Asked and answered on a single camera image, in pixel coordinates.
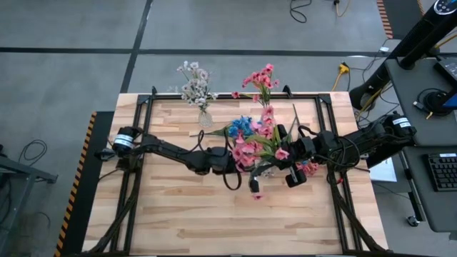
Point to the small white adapter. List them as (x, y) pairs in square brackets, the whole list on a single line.
[(384, 49)]

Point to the flared clear glass vase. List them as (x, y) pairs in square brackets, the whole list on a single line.
[(206, 119)]

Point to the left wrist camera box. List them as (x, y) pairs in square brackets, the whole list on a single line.
[(254, 186)]

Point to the black aluminium rig frame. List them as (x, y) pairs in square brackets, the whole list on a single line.
[(307, 97)]

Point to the grey metal cart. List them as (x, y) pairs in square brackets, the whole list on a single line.
[(21, 171)]

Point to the dark laptop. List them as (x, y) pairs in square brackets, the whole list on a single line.
[(448, 69)]

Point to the black keyboard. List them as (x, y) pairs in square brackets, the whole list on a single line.
[(442, 173)]

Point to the white paper sheet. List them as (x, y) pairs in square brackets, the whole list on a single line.
[(383, 173)]

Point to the black mat yellow striped edge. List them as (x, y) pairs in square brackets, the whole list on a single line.
[(89, 185)]

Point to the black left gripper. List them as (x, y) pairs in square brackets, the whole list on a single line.
[(219, 160)]

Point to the dark mat orange striped edge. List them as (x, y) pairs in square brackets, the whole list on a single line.
[(385, 21)]

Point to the grey desk with keyboard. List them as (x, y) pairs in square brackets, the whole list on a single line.
[(417, 200)]

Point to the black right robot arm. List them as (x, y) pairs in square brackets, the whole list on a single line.
[(364, 137)]

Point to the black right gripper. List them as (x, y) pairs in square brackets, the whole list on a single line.
[(305, 150)]

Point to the grey caster wheel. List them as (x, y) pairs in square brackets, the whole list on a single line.
[(413, 221)]

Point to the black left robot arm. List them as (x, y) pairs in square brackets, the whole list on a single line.
[(168, 151)]

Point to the black desk beam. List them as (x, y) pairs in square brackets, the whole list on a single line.
[(385, 157)]

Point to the grey desk with laptop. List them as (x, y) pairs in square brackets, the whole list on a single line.
[(421, 103)]

